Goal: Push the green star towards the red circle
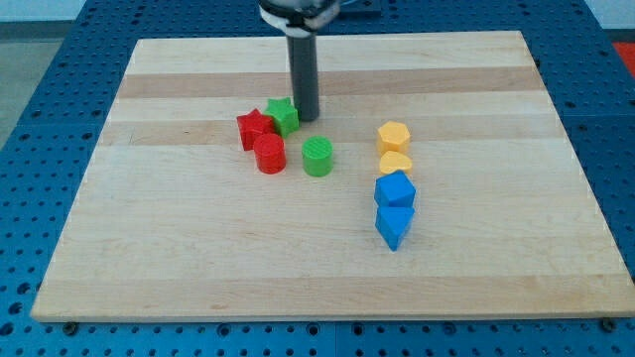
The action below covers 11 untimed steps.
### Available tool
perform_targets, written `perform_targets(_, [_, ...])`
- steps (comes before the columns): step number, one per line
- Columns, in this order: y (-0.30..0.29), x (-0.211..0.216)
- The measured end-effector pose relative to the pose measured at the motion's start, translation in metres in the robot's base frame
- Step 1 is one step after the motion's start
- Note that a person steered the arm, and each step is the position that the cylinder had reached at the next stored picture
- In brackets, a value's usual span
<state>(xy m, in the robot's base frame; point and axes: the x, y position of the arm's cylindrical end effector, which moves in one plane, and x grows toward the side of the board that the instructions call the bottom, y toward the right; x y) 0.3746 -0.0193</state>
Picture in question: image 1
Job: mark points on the red star block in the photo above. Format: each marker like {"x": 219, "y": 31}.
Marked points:
{"x": 252, "y": 125}

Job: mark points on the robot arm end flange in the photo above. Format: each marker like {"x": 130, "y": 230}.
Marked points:
{"x": 298, "y": 18}

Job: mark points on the yellow heart block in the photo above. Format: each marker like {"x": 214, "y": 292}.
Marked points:
{"x": 392, "y": 161}

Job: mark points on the red cylinder block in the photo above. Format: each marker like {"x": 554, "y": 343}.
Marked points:
{"x": 270, "y": 154}

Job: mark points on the yellow hexagon block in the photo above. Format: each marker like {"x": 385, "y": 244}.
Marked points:
{"x": 393, "y": 136}

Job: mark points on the blue cube block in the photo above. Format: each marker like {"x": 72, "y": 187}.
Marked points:
{"x": 395, "y": 190}

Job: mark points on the green star block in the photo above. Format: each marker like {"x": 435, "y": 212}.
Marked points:
{"x": 285, "y": 116}

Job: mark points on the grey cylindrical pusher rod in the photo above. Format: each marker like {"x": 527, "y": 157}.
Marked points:
{"x": 303, "y": 61}

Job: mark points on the wooden board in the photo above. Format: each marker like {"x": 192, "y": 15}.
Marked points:
{"x": 173, "y": 222}

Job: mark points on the blue triangle block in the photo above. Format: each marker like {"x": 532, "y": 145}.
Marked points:
{"x": 393, "y": 224}

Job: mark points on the green cylinder block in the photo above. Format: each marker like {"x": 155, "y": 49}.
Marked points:
{"x": 317, "y": 157}

